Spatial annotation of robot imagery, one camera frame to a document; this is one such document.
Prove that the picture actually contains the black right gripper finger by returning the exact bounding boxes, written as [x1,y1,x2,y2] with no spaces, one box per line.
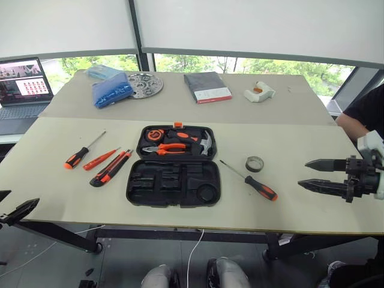
[297,178,350,200]
[304,158,349,173]

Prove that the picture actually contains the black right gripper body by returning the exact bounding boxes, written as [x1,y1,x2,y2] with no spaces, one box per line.
[344,154,382,203]

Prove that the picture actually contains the orange black screwdriver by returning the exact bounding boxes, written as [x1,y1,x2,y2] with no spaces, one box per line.
[219,159,279,202]
[64,130,107,170]

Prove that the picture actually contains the grey tape roll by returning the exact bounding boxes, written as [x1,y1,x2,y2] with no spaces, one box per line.
[245,155,265,173]

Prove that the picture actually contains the orange test pen screwdriver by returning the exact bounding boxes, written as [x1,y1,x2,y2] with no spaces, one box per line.
[82,146,122,172]

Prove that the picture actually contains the orange black utility knife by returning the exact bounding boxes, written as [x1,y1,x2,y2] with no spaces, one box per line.
[89,149,134,188]

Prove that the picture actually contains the black tool case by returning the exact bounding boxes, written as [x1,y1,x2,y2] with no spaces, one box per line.
[125,121,222,208]

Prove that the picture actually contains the person's black shirt torso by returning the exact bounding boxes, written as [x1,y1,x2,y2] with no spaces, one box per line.
[343,83,384,139]

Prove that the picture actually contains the grey white shoe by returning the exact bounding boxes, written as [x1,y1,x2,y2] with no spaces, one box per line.
[317,260,347,288]

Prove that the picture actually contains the white clamp with orange part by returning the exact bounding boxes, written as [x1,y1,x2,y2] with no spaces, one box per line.
[243,81,277,104]

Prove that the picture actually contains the open grey laptop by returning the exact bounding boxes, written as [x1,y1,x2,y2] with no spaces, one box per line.
[0,56,55,136]

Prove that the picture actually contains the steel claw hammer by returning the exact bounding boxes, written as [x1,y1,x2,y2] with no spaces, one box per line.
[191,130,215,157]

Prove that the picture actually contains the grey rounded robot right foot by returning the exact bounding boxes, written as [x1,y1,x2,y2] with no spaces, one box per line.
[206,257,251,288]

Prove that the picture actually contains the grey rounded robot foot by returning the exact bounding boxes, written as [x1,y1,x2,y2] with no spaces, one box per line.
[140,263,181,288]
[206,257,251,288]

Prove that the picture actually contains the grey book with red label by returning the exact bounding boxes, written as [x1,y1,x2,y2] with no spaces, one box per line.
[183,71,234,105]

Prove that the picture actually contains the blue bag of small parts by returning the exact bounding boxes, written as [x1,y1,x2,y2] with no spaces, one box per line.
[91,71,134,110]

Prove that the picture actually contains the grey rounded robot left foot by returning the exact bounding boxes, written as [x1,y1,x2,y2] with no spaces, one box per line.
[140,263,181,288]

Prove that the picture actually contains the orange tape measure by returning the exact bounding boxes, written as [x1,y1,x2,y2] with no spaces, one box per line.
[146,128,164,142]

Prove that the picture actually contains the light blue plastic pack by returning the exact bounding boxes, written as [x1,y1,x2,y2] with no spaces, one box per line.
[86,64,124,80]

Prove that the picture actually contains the silver perforated round plate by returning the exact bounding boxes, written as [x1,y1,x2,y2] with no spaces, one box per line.
[127,71,164,100]

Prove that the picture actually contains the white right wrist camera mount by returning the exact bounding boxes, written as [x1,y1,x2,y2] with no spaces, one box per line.
[356,130,384,200]

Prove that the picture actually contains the thin white floor cable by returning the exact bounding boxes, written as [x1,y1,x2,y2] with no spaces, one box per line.
[0,224,106,279]

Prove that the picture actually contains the grey slanted window frame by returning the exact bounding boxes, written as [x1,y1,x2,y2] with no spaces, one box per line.
[331,66,384,106]

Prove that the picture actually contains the orange black wrench handle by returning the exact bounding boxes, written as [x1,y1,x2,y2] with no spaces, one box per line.
[166,129,199,143]

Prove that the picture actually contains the white hanging cable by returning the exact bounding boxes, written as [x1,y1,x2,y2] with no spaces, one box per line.
[186,228,206,288]

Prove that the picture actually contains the black metal table frame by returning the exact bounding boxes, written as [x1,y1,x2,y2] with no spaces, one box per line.
[11,221,384,262]

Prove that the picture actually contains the orange handled pliers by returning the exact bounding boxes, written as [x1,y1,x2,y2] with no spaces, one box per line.
[142,143,188,157]

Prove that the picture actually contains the dark window frame post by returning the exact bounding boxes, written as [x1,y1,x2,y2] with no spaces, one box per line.
[128,0,151,73]

